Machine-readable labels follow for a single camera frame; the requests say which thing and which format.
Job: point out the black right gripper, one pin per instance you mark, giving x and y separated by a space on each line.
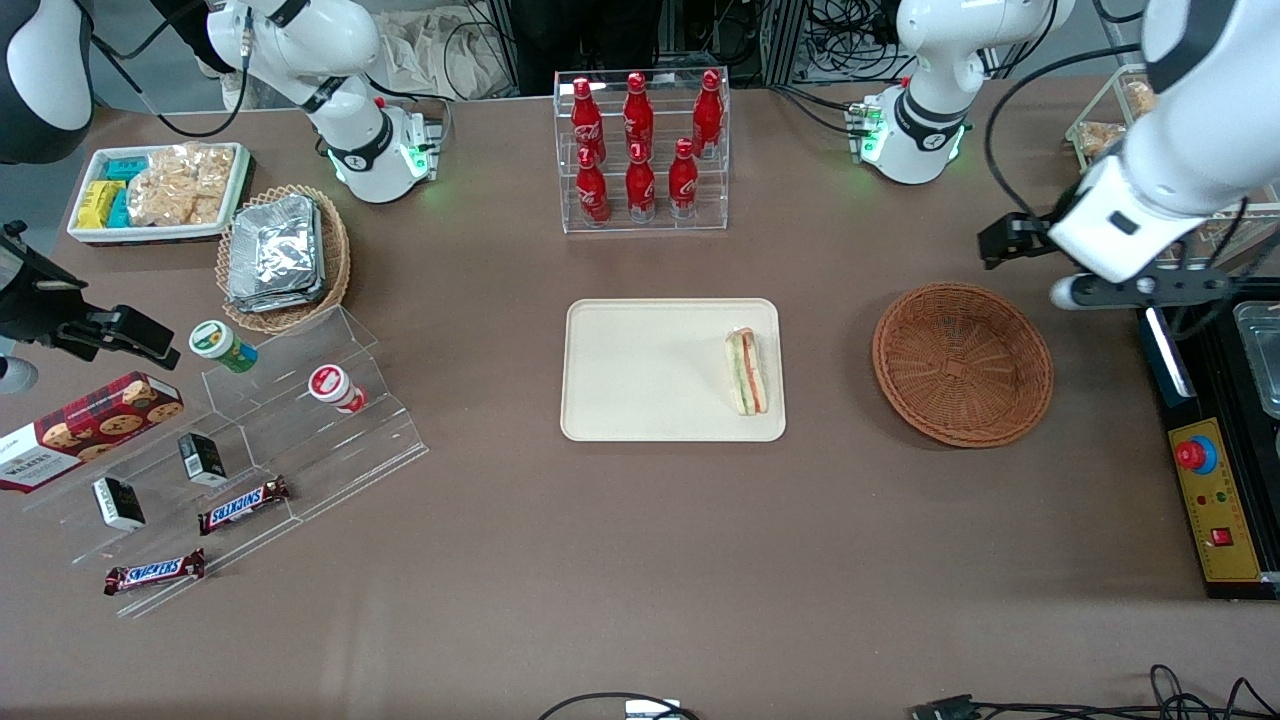
28 298

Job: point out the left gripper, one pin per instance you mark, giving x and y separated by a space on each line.
1030 238

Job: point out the triangle sandwich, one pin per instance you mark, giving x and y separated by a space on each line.
748 372

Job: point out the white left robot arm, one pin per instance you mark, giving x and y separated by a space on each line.
925 100

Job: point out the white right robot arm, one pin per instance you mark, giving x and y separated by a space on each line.
350 120

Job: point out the white rectangular snack tray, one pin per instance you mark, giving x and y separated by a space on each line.
160 234

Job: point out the brown wicker basket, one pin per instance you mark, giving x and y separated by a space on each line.
960 365

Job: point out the light wicker basket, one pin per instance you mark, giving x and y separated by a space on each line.
335 260

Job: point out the beige plastic tray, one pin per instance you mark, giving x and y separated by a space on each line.
650 370

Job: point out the red tartan cookie box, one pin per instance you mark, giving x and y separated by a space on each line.
90 430

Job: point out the green lidded snack cup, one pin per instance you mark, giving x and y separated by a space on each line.
220 345

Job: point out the teal snack packet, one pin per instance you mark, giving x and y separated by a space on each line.
126 168
120 208

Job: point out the yellow snack packet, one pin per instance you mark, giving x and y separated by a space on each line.
97 205

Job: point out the small black box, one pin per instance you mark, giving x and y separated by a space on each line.
202 458
118 503

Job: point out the clear bag of crackers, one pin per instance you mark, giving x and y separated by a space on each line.
180 185

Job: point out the silver foil packet stack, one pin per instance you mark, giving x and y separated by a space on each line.
275 250

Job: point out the brown Snickers bar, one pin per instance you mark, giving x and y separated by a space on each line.
243 505
155 572

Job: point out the red lidded snack cup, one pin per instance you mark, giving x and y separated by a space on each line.
335 388

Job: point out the black control box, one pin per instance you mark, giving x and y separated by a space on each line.
1215 380

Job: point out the clear acrylic stepped display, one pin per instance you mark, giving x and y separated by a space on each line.
330 450

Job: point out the metal pan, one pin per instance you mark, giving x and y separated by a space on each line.
1262 350

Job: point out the red emergency stop button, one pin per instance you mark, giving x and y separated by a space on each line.
1193 455

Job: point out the red cola bottle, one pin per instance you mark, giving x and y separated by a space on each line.
683 185
586 120
641 190
708 115
592 195
638 115

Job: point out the clear acrylic bottle rack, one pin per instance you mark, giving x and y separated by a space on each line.
660 225

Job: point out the beige cloth bag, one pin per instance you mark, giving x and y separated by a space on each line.
440 50

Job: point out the white plug adapter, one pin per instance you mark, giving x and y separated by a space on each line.
652 710

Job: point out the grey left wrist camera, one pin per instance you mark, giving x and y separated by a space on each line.
1150 288

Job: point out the aluminium frame post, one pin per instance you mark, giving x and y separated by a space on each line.
785 40

